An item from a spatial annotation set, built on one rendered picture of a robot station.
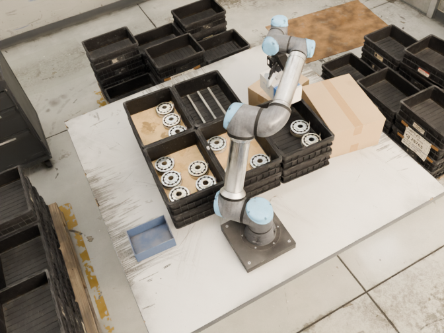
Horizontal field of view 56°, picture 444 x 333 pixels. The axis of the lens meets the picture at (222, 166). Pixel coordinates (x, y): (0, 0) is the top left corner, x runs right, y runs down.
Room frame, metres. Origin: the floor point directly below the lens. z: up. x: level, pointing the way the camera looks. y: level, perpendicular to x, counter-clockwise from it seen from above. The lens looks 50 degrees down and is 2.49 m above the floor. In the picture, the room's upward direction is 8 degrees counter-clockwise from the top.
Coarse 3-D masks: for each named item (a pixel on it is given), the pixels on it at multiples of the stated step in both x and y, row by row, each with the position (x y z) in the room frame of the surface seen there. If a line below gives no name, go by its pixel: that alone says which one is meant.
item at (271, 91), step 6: (264, 72) 1.70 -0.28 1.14; (276, 72) 1.68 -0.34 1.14; (282, 72) 1.68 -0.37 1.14; (264, 78) 1.65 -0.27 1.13; (276, 78) 1.64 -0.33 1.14; (264, 84) 1.65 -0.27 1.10; (276, 84) 1.59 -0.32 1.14; (264, 90) 1.65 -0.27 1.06; (270, 90) 1.60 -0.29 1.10; (300, 90) 1.55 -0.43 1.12; (270, 96) 1.60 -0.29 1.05; (294, 96) 1.54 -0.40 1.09; (300, 96) 1.55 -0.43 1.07; (294, 102) 1.54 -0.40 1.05
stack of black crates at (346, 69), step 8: (344, 56) 2.72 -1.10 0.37; (352, 56) 2.72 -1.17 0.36; (328, 64) 2.67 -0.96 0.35; (336, 64) 2.70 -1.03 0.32; (344, 64) 2.73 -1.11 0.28; (352, 64) 2.71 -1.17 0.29; (360, 64) 2.63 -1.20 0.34; (328, 72) 2.55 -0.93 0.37; (336, 72) 2.66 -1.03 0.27; (344, 72) 2.64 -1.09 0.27; (352, 72) 2.63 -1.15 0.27; (360, 72) 2.61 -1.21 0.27; (368, 72) 2.54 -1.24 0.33
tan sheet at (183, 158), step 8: (176, 152) 1.51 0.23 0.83; (184, 152) 1.50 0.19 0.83; (192, 152) 1.50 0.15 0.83; (176, 160) 1.45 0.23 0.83; (184, 160) 1.45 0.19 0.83; (192, 160) 1.44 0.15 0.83; (200, 160) 1.43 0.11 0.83; (176, 168) 1.40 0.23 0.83; (184, 168) 1.39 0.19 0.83; (208, 168) 1.37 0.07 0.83; (160, 176) 1.36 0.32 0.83; (184, 176) 1.34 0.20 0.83; (184, 184) 1.29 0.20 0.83; (192, 184) 1.28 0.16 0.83; (168, 192) 1.25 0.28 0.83; (192, 192) 1.23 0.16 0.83
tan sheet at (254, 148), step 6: (228, 138) 1.56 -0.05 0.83; (228, 144) 1.52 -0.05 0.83; (252, 144) 1.49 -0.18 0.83; (258, 144) 1.49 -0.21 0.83; (228, 150) 1.48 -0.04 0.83; (252, 150) 1.45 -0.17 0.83; (258, 150) 1.45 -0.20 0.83; (216, 156) 1.45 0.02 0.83; (222, 156) 1.44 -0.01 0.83; (252, 156) 1.41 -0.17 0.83; (222, 162) 1.40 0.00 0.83; (246, 168) 1.33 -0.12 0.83
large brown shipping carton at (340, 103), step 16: (336, 80) 1.83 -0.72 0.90; (352, 80) 1.82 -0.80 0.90; (304, 96) 1.77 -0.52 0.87; (320, 96) 1.72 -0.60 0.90; (336, 96) 1.70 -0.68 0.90; (352, 96) 1.68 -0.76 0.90; (320, 112) 1.59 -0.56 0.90; (336, 112) 1.58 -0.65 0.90; (352, 112) 1.56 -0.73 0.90; (368, 112) 1.54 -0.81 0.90; (336, 128) 1.46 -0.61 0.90; (352, 128) 1.45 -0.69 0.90; (368, 128) 1.47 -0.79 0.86; (336, 144) 1.43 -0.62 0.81; (352, 144) 1.45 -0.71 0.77; (368, 144) 1.47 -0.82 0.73
